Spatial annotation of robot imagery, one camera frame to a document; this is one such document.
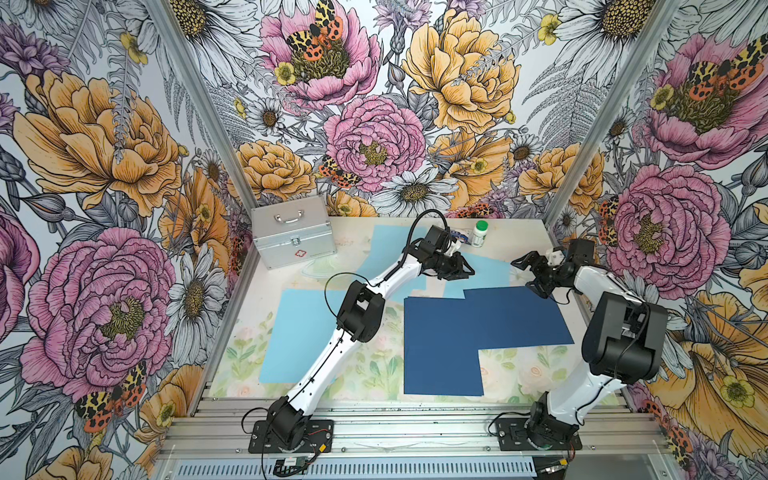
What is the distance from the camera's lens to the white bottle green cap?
1105mm

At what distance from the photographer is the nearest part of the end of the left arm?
889mm

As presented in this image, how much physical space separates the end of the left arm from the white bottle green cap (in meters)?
0.16
